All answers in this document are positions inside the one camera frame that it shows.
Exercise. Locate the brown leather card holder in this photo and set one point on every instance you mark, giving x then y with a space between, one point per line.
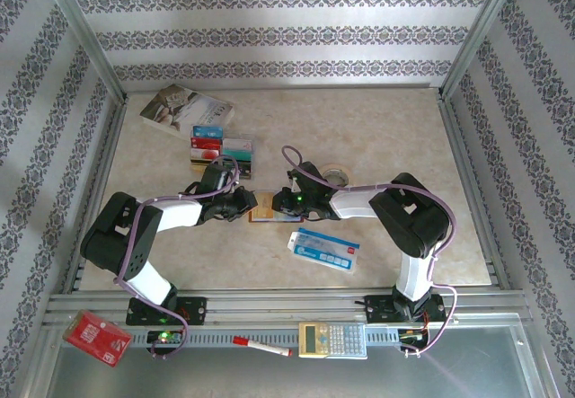
251 217

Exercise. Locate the gold credit card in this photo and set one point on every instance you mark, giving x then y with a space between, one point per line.
265 207

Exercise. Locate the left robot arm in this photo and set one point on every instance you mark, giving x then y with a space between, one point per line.
175 216

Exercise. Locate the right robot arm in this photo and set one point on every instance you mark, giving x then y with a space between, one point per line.
355 205

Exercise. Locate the teal card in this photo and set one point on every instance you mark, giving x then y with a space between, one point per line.
238 154

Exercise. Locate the gold patterned card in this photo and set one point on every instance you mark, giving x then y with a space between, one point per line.
198 165

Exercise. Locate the white and red card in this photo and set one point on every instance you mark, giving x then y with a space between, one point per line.
204 154

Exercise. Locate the clear acrylic card stand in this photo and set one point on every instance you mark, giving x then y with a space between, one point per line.
245 135

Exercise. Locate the blue card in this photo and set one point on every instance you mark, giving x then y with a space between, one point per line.
208 132

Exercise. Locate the tape roll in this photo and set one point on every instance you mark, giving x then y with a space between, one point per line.
346 171

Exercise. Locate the blue white plastic package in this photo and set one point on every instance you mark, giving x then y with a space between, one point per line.
323 250

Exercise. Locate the paperback book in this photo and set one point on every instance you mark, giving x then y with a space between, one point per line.
179 106

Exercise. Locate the red capped marker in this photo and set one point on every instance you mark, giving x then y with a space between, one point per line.
262 346

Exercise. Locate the beige calculator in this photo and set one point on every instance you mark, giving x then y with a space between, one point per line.
332 339

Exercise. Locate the green led circuit board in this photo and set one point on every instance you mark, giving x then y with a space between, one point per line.
164 337

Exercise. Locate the grey metal shelf plate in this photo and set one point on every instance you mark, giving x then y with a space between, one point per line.
314 375

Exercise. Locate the red cardboard box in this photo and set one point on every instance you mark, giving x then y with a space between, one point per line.
96 337

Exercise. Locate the aluminium mounting rail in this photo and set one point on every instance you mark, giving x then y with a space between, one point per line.
287 301

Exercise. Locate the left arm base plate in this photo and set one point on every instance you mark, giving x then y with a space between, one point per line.
195 310

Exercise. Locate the aluminium table edge rail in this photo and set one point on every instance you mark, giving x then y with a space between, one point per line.
460 146
98 173
314 87

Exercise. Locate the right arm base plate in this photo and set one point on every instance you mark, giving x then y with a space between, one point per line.
377 310

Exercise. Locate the aluminium frame post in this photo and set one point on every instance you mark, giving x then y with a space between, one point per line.
87 41
478 34

